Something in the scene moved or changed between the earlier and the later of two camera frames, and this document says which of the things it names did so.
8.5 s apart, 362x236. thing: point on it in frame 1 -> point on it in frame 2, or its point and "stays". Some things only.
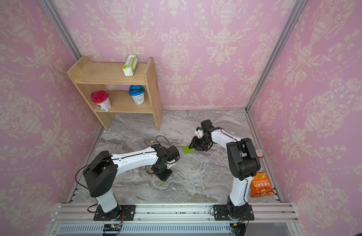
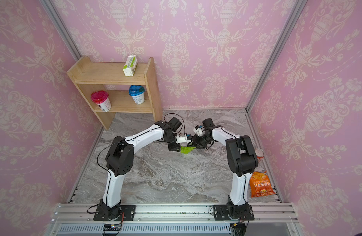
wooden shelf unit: x=119 y=87 stays
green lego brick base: x=188 y=150 stays
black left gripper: x=165 y=177 -> x=175 y=148
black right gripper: x=195 y=140 stays
